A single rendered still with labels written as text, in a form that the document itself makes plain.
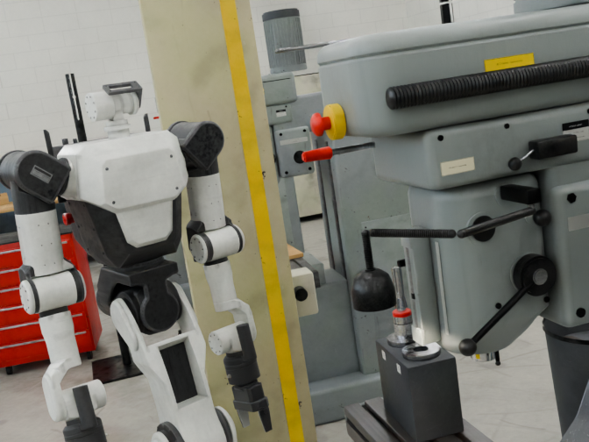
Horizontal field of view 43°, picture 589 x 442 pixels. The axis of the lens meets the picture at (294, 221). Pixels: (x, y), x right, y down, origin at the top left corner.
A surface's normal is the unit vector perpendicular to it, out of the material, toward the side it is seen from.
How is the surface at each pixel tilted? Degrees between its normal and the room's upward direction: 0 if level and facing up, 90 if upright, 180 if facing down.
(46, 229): 91
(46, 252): 91
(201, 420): 66
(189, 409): 80
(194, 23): 90
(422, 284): 90
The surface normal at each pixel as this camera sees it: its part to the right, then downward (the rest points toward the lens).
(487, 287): 0.28, 0.14
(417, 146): -0.95, 0.19
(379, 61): -0.20, 0.21
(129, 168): 0.60, 0.06
